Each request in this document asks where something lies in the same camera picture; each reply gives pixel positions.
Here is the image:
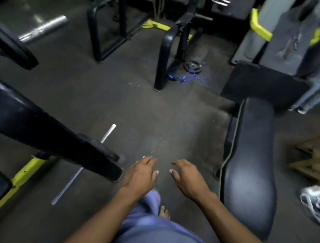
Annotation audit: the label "person's left hand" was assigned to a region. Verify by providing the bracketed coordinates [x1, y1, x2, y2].
[122, 156, 159, 200]

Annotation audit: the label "person's right hand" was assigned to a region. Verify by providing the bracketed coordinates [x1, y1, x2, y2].
[169, 159, 216, 204]

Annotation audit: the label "person's left forearm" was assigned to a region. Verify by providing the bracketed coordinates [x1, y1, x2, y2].
[64, 187, 141, 243]

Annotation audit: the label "person's right forearm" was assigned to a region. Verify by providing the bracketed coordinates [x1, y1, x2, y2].
[197, 192, 262, 243]

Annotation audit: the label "person's bare foot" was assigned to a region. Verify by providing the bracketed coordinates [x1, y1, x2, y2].
[158, 205, 171, 221]

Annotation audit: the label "person's blue trousers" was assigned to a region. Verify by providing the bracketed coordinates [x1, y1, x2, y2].
[112, 190, 203, 243]

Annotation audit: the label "black weight plate on bar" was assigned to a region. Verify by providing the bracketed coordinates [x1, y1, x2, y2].
[77, 133, 120, 163]

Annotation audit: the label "black padded bench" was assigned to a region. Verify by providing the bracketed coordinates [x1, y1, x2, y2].
[214, 97, 277, 241]

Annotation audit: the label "thin silver barbell bar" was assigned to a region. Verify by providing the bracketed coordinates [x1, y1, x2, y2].
[51, 124, 117, 206]

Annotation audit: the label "small black weight plate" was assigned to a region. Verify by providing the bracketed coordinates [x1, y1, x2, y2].
[184, 60, 203, 74]

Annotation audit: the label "black square seat pad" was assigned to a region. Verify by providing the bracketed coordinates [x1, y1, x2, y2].
[221, 61, 311, 114]

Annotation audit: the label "white and black shoe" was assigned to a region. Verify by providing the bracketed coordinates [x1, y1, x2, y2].
[300, 185, 320, 224]

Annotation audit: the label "yellow floor bar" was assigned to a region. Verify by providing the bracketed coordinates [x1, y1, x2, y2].
[142, 19, 193, 41]

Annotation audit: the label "grey machine panel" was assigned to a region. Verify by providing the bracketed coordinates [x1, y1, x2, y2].
[230, 0, 320, 76]

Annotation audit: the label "thick silver barbell sleeve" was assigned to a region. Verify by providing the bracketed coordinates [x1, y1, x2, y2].
[18, 15, 69, 44]

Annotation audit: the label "large black weight plate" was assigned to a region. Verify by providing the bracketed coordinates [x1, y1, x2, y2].
[0, 23, 40, 71]

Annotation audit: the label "blue cord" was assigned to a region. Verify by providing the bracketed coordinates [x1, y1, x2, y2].
[168, 71, 211, 85]

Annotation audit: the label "black curved tube frame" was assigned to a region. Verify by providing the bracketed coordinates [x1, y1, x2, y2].
[153, 0, 213, 92]

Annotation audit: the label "yellow metal frame beam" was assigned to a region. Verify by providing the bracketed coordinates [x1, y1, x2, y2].
[0, 156, 48, 209]

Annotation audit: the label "wooden frame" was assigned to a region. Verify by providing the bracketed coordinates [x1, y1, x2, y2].
[288, 136, 320, 181]

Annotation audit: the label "black rectangular metal frame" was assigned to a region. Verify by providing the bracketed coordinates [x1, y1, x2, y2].
[86, 0, 151, 63]

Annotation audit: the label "yellow padded handle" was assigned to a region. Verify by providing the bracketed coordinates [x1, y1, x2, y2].
[250, 8, 273, 42]

